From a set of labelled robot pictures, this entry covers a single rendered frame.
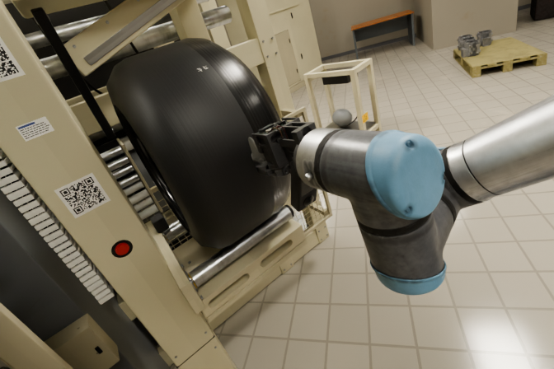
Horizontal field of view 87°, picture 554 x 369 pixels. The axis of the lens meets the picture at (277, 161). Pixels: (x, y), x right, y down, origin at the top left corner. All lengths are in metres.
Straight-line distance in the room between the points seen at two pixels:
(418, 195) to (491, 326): 1.43
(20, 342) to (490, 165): 0.81
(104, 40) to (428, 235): 1.03
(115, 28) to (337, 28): 7.14
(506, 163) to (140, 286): 0.80
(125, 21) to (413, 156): 1.00
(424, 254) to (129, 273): 0.68
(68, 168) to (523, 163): 0.76
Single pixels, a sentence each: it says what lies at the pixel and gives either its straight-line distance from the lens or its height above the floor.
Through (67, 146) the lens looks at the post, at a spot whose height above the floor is 1.33.
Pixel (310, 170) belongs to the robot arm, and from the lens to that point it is 0.39.
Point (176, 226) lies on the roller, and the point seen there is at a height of 0.92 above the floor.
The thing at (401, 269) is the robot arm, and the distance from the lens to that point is 0.40.
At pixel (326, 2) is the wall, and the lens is 7.97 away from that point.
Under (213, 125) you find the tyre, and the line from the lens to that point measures 0.59.
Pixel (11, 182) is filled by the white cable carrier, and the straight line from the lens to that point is 0.80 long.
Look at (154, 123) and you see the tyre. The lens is 0.61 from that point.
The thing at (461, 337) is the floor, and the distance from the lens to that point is 1.69.
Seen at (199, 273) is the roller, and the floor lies 0.92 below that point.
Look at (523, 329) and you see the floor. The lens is 1.76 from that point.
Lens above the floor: 1.44
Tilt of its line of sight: 26 degrees down
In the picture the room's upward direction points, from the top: 18 degrees counter-clockwise
